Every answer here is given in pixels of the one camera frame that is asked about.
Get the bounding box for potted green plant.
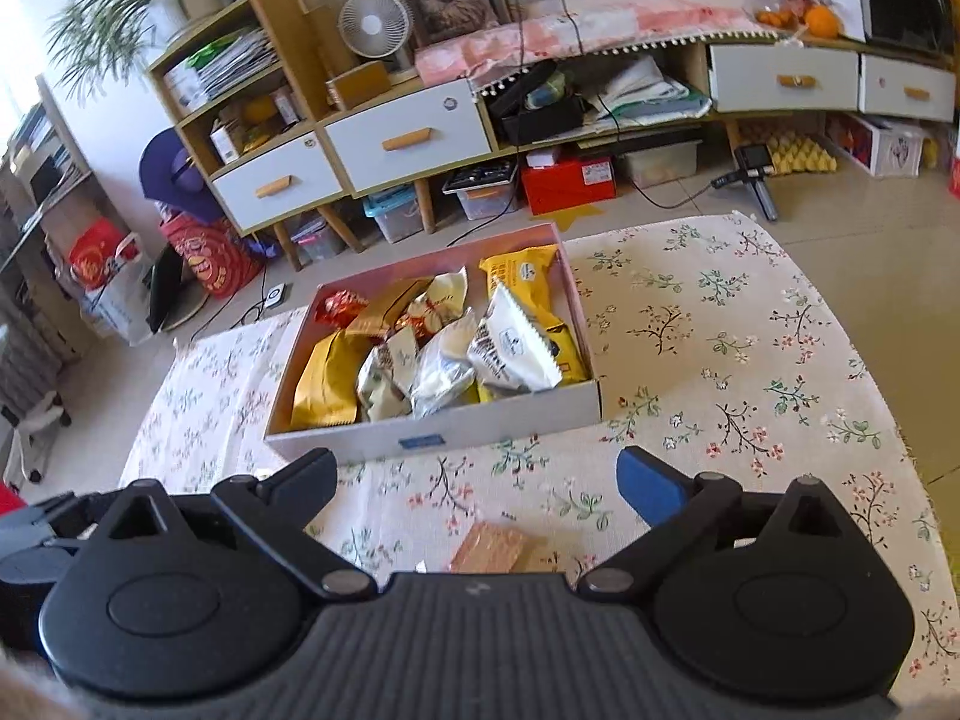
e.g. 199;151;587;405
45;0;226;91

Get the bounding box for white and red snack packet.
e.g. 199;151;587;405
397;268;470;346

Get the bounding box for red patterned bag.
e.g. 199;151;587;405
159;214;263;301

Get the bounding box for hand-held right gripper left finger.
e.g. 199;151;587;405
97;448;378;602

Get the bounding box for black microwave oven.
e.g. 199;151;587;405
855;0;957;57

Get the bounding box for black storage box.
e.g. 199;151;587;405
491;60;590;147

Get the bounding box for red cardboard box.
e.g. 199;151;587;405
521;154;620;216

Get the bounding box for small white drawer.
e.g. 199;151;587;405
210;131;346;233

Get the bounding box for camera on tripod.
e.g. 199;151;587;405
711;144;781;222

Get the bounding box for white patterned box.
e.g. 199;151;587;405
825;111;931;177

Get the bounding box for blue lidded plastic bin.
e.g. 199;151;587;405
364;187;425;245

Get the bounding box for long white drawer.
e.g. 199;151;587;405
706;43;862;117

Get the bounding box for wide white drawer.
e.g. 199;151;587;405
322;79;496;196

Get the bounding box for red and white shopping bag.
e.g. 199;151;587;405
69;219;155;346

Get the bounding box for black flat bag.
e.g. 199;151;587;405
146;244;215;335

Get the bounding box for yellow egg tray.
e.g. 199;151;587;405
772;142;839;177

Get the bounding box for short white drawer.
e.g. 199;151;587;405
857;52;957;122

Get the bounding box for small clear plastic bin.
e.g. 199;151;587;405
289;210;346;263

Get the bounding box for pink patterned cloth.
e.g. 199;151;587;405
415;0;796;87

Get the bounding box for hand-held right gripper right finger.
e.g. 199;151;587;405
576;446;863;599

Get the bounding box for stack of documents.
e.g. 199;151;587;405
163;28;280;110

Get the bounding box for long clear plastic bin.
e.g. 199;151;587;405
622;139;702;188

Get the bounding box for floral tablecloth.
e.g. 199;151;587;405
120;210;953;691

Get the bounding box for pink cardboard box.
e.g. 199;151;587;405
262;221;603;466

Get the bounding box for pile of folded papers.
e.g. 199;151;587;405
585;56;713;128

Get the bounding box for wooden stepped cabinet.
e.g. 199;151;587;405
146;0;960;271

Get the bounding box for clear wafer biscuit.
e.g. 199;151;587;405
448;521;560;572

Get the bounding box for black flat device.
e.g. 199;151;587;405
441;160;518;194

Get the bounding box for grey radiator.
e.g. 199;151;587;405
0;292;61;421

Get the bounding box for black cable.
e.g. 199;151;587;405
637;172;721;211

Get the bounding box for gold snack packet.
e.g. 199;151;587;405
345;277;436;338

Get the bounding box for white office chair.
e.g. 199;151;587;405
0;390;72;485

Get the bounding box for white desk fan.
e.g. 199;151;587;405
337;0;417;76

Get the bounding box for purple hat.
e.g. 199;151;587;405
139;127;226;222

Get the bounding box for small wooden box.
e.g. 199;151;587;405
325;60;391;110

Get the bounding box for cluttered desk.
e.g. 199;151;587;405
0;75;95;256

